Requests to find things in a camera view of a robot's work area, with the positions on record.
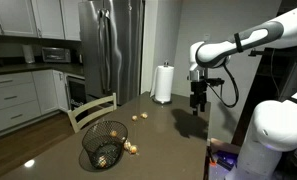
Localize white paper towel roll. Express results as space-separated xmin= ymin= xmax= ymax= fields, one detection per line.
xmin=149 ymin=64 xmax=175 ymax=103

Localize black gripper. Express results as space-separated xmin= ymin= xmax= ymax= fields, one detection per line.
xmin=189 ymin=79 xmax=208 ymax=117

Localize black undercounter cooler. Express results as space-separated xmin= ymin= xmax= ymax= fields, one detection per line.
xmin=65 ymin=74 xmax=88 ymax=112

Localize cream wooden chair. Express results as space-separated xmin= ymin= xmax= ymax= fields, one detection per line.
xmin=67 ymin=92 xmax=118 ymax=134

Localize white cabinets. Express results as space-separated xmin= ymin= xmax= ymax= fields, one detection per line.
xmin=0 ymin=69 xmax=71 ymax=138
xmin=0 ymin=0 xmax=83 ymax=42

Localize dark background shelf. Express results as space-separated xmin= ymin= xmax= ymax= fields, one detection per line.
xmin=231 ymin=43 xmax=297 ymax=148

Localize white lower cabinets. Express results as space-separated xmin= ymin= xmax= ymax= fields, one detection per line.
xmin=0 ymin=69 xmax=71 ymax=138

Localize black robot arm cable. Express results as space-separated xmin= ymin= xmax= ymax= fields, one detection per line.
xmin=204 ymin=62 xmax=240 ymax=109

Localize dark kitchen countertop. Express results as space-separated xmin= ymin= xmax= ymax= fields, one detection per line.
xmin=0 ymin=61 xmax=86 ymax=78

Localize black cable strap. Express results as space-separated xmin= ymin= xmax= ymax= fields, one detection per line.
xmin=233 ymin=32 xmax=244 ymax=54

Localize black wire mesh trash can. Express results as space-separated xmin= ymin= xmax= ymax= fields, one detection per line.
xmin=81 ymin=120 xmax=129 ymax=170

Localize white upper cabinets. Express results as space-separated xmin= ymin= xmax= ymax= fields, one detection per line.
xmin=0 ymin=0 xmax=83 ymax=42

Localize stainless steel refrigerator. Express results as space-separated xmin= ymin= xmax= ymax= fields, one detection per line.
xmin=77 ymin=0 xmax=145 ymax=106

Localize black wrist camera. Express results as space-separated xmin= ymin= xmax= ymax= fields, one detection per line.
xmin=206 ymin=77 xmax=226 ymax=87

